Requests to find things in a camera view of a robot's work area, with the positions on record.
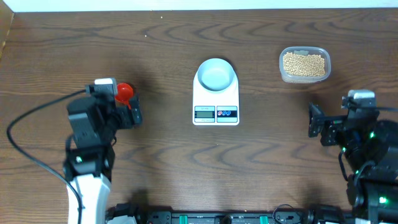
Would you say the red plastic measuring scoop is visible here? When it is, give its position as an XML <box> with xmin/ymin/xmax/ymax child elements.
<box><xmin>115</xmin><ymin>83</ymin><xmax>134</xmax><ymax>109</ymax></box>

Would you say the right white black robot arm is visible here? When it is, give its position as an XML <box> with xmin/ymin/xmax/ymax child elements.
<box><xmin>308</xmin><ymin>103</ymin><xmax>397</xmax><ymax>223</ymax></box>

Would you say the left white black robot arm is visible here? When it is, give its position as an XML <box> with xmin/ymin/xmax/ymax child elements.
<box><xmin>63</xmin><ymin>94</ymin><xmax>142</xmax><ymax>223</ymax></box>

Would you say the white digital kitchen scale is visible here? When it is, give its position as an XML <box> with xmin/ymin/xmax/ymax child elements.
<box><xmin>192</xmin><ymin>71</ymin><xmax>240</xmax><ymax>126</ymax></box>

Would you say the light grey round bowl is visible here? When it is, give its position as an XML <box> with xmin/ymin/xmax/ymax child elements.
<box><xmin>197</xmin><ymin>58</ymin><xmax>236</xmax><ymax>91</ymax></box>

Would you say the clear plastic soybean container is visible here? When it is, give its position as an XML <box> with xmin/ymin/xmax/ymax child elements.
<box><xmin>279</xmin><ymin>46</ymin><xmax>331</xmax><ymax>84</ymax></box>

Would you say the left black camera cable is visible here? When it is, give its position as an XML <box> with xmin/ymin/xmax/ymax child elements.
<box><xmin>6</xmin><ymin>89</ymin><xmax>88</xmax><ymax>224</ymax></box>

